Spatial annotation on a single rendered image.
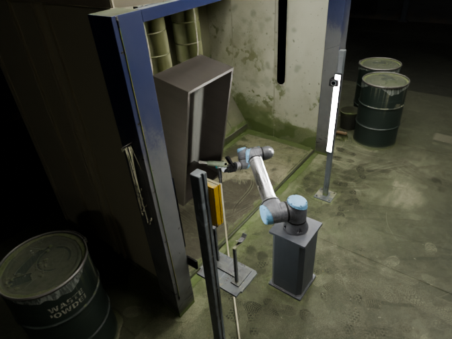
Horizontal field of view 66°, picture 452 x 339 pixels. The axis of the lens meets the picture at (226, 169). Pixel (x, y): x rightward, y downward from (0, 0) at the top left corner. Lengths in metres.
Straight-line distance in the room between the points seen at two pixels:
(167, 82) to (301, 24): 2.19
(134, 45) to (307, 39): 2.89
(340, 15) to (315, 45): 0.42
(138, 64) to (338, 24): 2.81
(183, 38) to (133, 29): 2.58
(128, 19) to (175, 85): 0.94
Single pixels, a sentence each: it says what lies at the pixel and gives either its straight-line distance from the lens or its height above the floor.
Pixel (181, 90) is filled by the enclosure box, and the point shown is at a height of 1.64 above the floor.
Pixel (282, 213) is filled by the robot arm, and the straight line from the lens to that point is 2.58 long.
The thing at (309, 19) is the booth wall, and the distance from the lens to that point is 4.39.
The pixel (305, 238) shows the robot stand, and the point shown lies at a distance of 2.73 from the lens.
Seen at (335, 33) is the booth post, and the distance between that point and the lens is 4.30.
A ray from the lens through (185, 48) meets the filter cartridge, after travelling 4.44.
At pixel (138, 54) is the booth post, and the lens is 1.89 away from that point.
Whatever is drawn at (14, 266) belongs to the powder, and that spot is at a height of 0.86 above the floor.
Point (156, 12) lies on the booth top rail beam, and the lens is 1.96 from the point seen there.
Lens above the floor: 2.57
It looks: 34 degrees down
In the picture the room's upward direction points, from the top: 4 degrees counter-clockwise
